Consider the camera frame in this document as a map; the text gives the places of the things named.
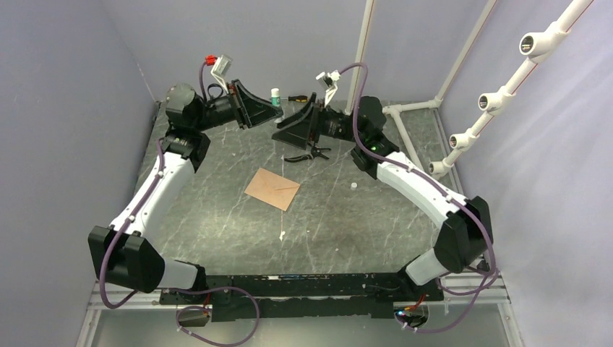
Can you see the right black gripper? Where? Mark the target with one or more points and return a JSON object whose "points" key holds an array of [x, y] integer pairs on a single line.
{"points": [[305, 126]]}

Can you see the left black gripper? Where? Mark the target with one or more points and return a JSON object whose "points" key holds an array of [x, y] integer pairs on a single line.
{"points": [[250, 110]]}

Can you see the green white glue stick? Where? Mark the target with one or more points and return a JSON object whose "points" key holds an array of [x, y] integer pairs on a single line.
{"points": [[275, 97]]}

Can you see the brown paper envelope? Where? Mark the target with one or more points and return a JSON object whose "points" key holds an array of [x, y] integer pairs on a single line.
{"points": [[272, 189]]}

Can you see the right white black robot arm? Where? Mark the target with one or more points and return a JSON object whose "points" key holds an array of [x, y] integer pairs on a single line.
{"points": [[465, 231]]}

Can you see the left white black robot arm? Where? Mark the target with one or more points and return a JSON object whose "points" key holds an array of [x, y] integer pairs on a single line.
{"points": [[120, 252]]}

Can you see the black pliers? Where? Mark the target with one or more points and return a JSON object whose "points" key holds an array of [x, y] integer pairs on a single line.
{"points": [[311, 154]]}

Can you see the yellow black screwdriver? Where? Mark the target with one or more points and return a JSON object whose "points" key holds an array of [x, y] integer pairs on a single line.
{"points": [[296, 98]]}

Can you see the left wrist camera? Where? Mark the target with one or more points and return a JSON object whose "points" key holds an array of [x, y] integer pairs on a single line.
{"points": [[220, 66]]}

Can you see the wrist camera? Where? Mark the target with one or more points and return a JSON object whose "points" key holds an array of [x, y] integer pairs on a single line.
{"points": [[329, 81], [220, 66]]}

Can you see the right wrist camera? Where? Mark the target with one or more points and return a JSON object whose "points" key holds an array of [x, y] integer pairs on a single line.
{"points": [[329, 81]]}

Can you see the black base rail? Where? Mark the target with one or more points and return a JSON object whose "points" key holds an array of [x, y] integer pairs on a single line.
{"points": [[236, 297]]}

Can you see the aluminium frame rail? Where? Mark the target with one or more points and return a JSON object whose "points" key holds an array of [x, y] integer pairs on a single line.
{"points": [[142, 322]]}

